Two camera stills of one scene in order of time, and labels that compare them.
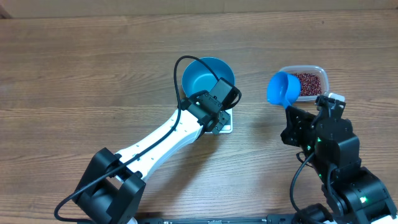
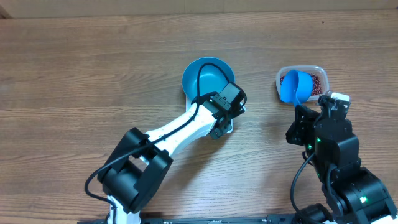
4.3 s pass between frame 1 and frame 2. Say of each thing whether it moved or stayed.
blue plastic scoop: moved
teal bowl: stayed
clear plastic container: stayed
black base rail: stayed
